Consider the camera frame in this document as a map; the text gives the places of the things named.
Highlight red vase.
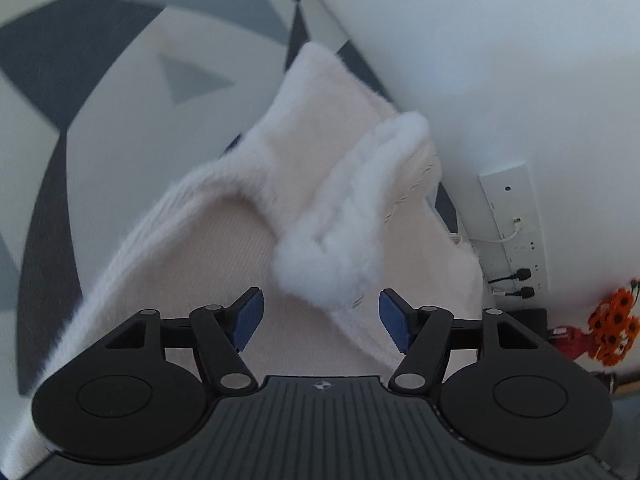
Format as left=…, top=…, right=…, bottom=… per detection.
left=547, top=326, right=596, bottom=361

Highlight black power plug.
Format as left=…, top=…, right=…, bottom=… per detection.
left=489, top=268, right=532, bottom=284
left=492, top=286, right=536, bottom=300

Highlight orange artificial flowers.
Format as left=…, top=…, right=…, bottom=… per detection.
left=587, top=280, right=640, bottom=367

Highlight black box device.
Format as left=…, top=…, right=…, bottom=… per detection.
left=507, top=308, right=549, bottom=341

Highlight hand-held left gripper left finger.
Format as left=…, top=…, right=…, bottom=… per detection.
left=102, top=287, right=264, bottom=393

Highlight cream fuzzy fur-trimmed jacket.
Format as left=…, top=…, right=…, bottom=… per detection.
left=0, top=41, right=485, bottom=480

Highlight white charging cable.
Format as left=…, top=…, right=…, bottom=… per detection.
left=450, top=217, right=523, bottom=246

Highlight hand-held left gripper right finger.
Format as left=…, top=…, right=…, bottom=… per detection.
left=378, top=288, right=541, bottom=393

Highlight white wall outlet panel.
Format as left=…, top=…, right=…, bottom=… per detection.
left=479, top=161, right=549, bottom=297

